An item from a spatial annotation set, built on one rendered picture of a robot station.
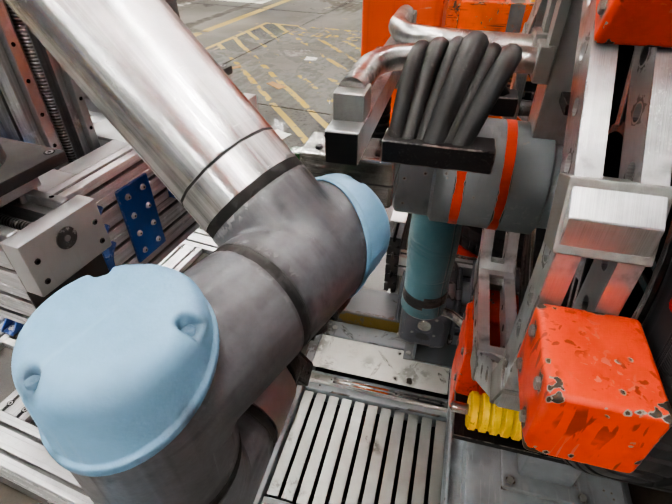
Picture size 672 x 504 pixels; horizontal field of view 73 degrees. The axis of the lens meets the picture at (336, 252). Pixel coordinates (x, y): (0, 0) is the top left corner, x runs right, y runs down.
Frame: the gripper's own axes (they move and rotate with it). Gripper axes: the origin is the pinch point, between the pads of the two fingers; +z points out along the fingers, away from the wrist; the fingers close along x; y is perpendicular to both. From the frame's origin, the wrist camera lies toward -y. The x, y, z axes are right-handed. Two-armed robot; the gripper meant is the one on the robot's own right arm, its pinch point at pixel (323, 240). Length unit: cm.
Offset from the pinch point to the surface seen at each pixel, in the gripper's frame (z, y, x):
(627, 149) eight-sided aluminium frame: -3.6, 15.6, -24.7
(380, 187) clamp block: -2.7, 9.2, -6.4
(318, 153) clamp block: -2.6, 11.9, -0.5
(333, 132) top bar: -4.4, 14.8, -2.4
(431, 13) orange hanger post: 60, 13, -5
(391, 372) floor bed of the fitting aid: 42, -75, -6
